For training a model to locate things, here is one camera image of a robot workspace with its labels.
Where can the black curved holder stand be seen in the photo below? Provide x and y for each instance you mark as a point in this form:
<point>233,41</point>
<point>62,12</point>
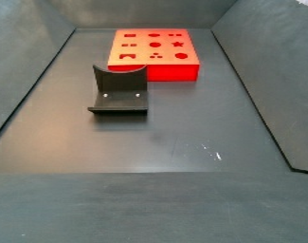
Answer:
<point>122,91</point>

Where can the red shape sorter block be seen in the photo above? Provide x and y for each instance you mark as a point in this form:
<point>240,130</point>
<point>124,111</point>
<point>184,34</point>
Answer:
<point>164,49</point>

